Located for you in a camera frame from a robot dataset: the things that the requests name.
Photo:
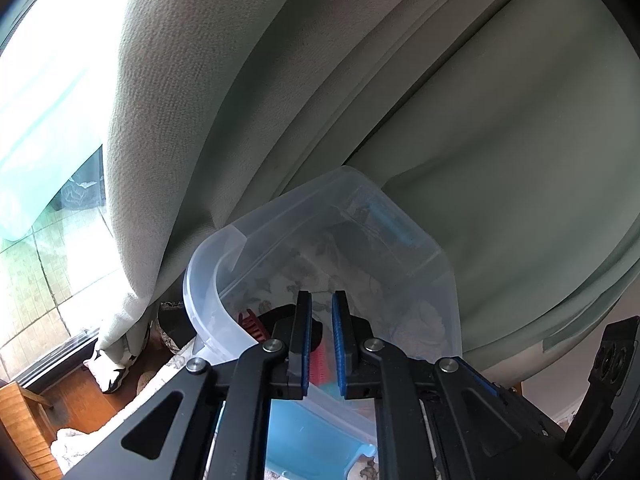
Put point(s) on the beige curtain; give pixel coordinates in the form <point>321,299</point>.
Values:
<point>175,110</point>

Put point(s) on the floral bedsheet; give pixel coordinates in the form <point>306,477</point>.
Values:
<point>364,470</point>

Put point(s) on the white sneaker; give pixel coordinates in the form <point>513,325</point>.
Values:
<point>112,372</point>

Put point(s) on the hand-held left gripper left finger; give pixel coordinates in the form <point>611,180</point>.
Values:
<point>304,350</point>

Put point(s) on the clear plastic container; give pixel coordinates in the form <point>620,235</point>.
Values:
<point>400,280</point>

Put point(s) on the wooden furniture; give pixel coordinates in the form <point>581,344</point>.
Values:
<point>25,430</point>

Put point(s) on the glass balcony door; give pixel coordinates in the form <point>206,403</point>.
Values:
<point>40,110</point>

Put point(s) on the green curtain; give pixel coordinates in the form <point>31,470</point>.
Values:
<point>500,185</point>

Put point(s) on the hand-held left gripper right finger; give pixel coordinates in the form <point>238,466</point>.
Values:
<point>340,350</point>

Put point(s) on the white towel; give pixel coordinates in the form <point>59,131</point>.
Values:
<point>75,442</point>

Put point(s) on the pink comb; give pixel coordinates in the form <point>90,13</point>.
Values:
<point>321,365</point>

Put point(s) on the red hair clip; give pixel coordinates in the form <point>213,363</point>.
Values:
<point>250,325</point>

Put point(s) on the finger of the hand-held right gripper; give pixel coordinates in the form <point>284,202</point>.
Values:
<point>486,379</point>

